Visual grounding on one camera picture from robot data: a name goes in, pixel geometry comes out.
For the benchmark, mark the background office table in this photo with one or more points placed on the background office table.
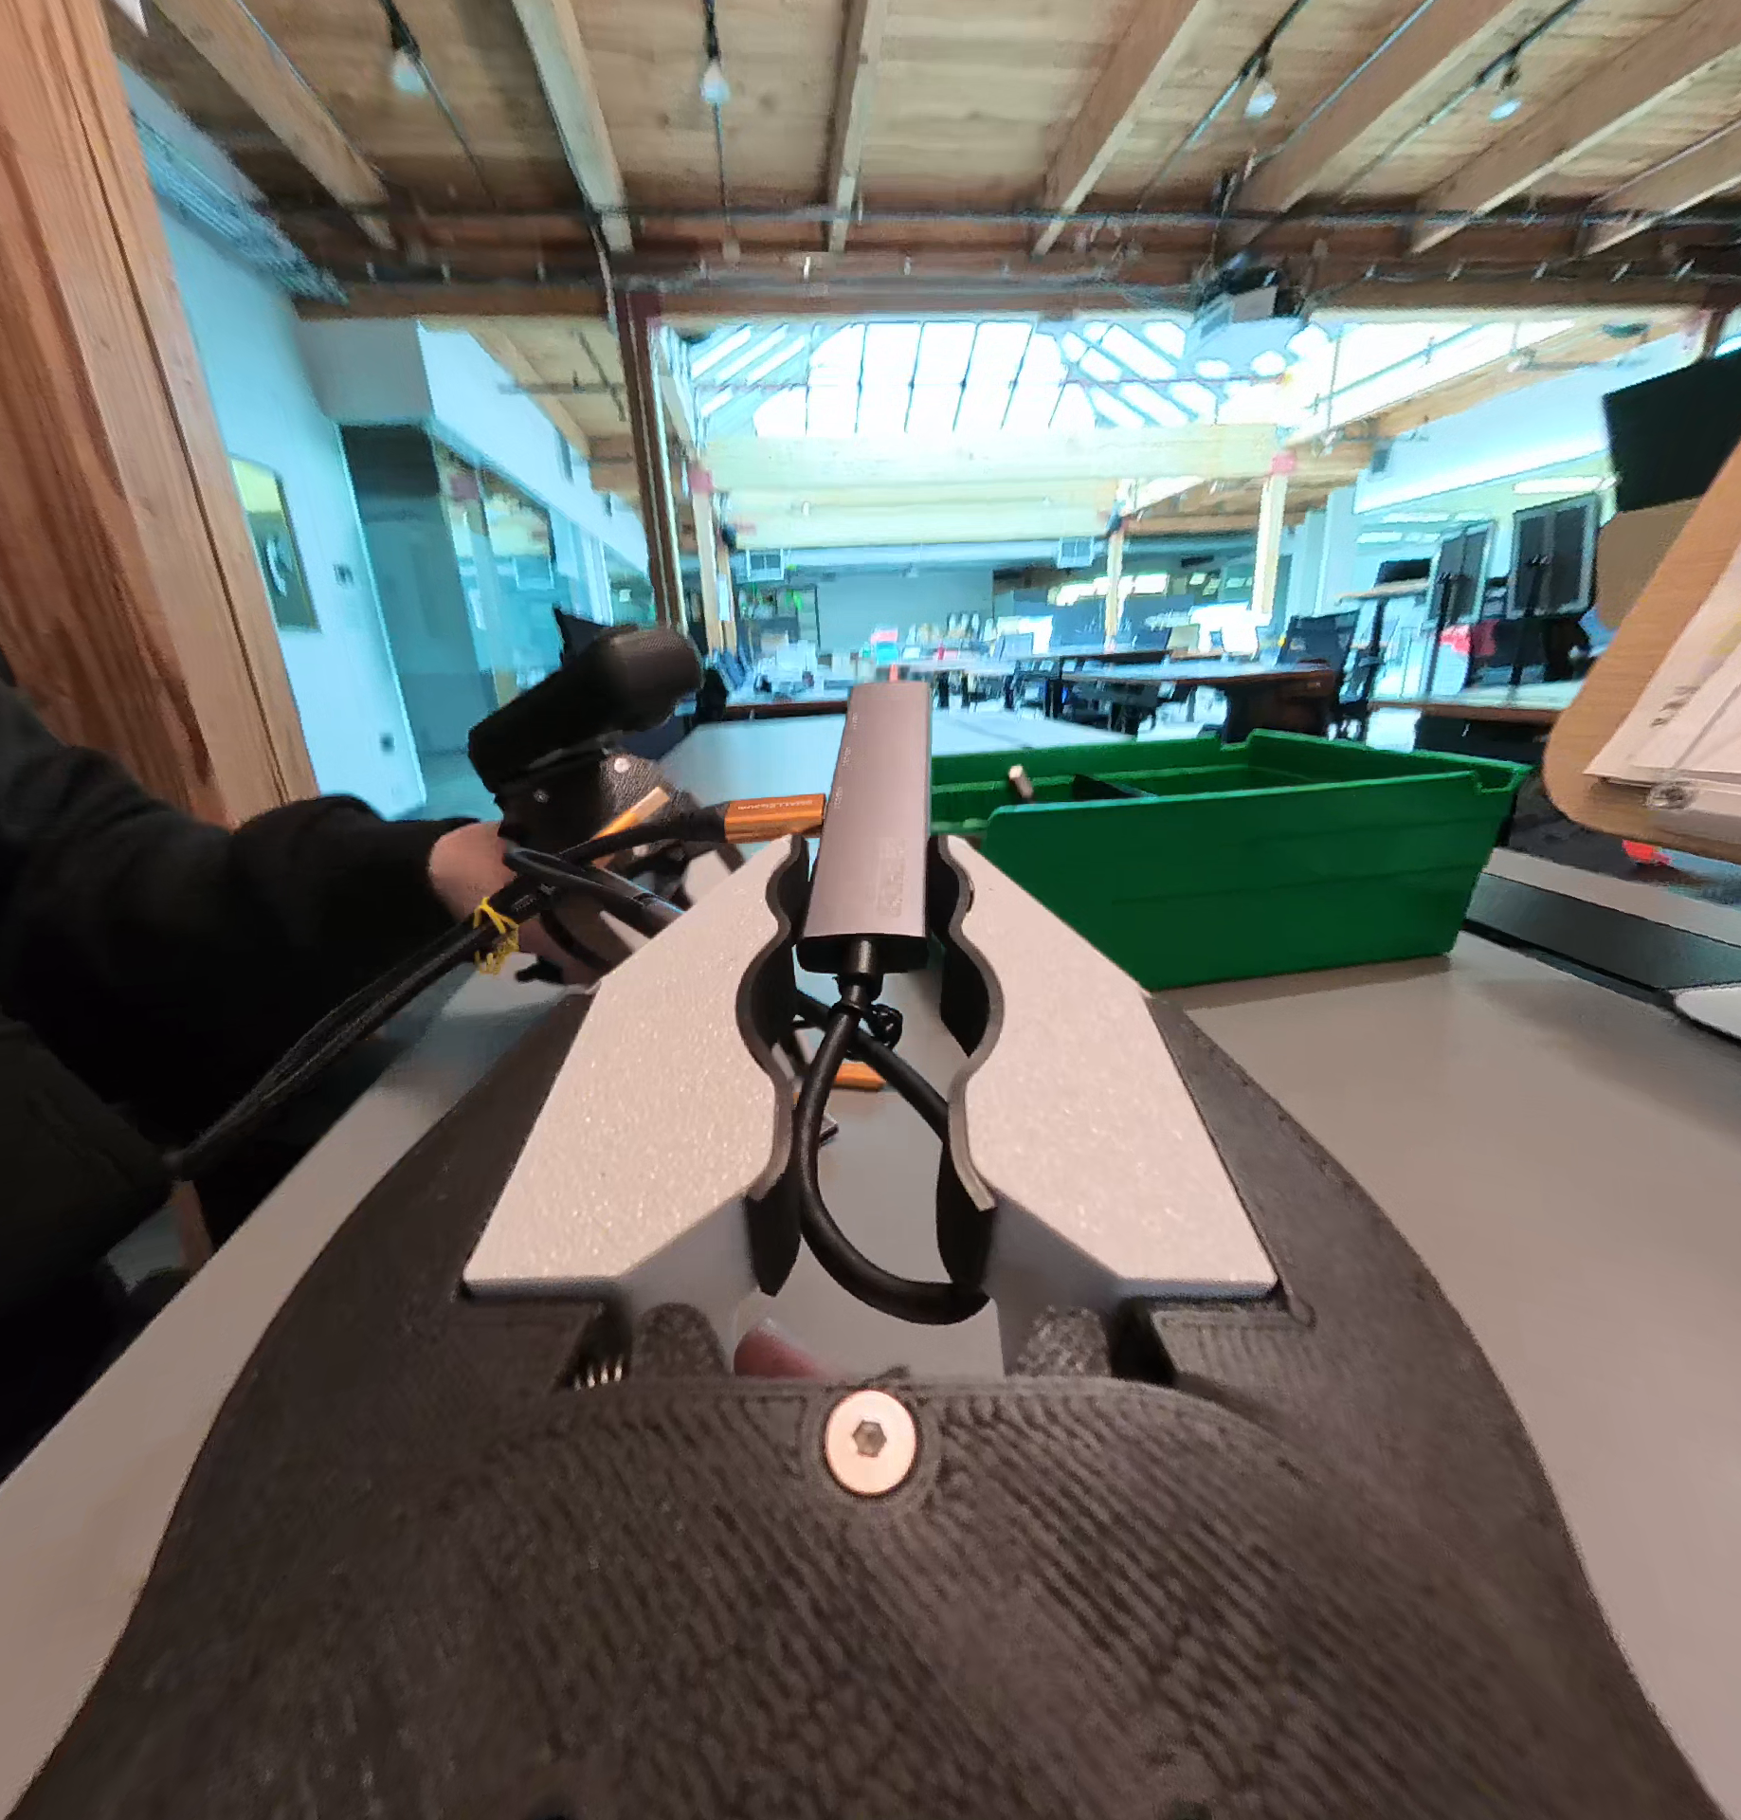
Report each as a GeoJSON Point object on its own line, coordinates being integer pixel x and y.
{"type": "Point", "coordinates": [1098, 678]}

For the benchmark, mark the ceiling projector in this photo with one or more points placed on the ceiling projector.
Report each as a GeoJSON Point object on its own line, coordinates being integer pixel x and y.
{"type": "Point", "coordinates": [1240, 305]}

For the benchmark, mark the green divided storage bin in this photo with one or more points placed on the green divided storage bin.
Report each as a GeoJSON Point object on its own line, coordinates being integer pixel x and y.
{"type": "Point", "coordinates": [1240, 881]}

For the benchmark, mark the black office chair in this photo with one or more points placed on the black office chair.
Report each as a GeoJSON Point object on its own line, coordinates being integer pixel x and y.
{"type": "Point", "coordinates": [1325, 668]}

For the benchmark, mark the black hanging panel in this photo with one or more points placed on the black hanging panel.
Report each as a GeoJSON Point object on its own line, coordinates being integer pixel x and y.
{"type": "Point", "coordinates": [1689, 427]}

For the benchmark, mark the person's left hand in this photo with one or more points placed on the person's left hand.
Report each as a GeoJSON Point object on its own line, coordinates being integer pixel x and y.
{"type": "Point", "coordinates": [465, 868]}

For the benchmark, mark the wooden document stand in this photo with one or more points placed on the wooden document stand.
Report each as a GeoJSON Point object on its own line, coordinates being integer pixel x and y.
{"type": "Point", "coordinates": [1637, 560]}
{"type": "Point", "coordinates": [1594, 682]}

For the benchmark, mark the printed instruction sheet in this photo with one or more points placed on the printed instruction sheet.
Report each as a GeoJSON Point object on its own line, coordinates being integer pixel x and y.
{"type": "Point", "coordinates": [1722, 682]}

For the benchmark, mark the framed wall picture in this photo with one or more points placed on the framed wall picture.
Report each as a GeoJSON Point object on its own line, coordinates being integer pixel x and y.
{"type": "Point", "coordinates": [277, 546]}

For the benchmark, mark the black rolling screen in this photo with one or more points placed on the black rolling screen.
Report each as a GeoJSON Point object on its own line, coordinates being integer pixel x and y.
{"type": "Point", "coordinates": [1553, 570]}
{"type": "Point", "coordinates": [1457, 584]}

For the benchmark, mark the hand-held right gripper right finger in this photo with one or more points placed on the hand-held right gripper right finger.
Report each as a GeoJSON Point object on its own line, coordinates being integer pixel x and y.
{"type": "Point", "coordinates": [1112, 1123]}

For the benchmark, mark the black printed sweatshirt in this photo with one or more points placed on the black printed sweatshirt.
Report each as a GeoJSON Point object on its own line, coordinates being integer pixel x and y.
{"type": "Point", "coordinates": [30, 1280]}

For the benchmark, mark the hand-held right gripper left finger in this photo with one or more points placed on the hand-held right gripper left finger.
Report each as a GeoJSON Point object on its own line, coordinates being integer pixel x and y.
{"type": "Point", "coordinates": [627, 1110]}

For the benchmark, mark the grey USB hub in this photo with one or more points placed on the grey USB hub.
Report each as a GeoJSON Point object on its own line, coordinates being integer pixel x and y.
{"type": "Point", "coordinates": [883, 797]}

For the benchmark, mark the wooden pillar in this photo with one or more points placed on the wooden pillar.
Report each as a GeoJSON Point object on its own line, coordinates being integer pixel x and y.
{"type": "Point", "coordinates": [74, 427]}

